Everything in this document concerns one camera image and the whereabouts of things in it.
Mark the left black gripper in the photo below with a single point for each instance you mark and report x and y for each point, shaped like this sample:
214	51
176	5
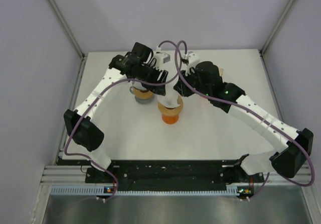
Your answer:
156	72

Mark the white paper coffee filter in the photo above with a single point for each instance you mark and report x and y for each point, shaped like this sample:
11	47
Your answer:
137	85

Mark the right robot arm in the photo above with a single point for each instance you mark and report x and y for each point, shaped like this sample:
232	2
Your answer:
290	145

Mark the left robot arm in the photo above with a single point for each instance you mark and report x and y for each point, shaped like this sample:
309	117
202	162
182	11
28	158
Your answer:
82	122

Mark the grey slotted cable duct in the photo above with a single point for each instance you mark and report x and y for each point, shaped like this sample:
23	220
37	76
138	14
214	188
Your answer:
104	191

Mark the clear glass server jug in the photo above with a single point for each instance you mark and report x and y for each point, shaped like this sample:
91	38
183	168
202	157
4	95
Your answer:
142	96

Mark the orange coffee filter box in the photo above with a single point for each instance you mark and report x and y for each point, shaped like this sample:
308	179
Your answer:
221	71

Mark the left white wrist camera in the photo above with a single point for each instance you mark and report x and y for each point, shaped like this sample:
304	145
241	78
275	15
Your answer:
160	58

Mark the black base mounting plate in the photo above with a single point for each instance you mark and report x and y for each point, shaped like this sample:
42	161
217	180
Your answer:
172	175

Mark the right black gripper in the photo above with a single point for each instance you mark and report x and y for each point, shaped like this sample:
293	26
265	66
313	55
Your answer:
182	91

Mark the aluminium front rail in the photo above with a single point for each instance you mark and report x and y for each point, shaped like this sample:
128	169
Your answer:
72	175

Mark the orange liquid glass beaker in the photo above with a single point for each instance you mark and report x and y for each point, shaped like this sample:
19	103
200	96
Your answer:
170	119

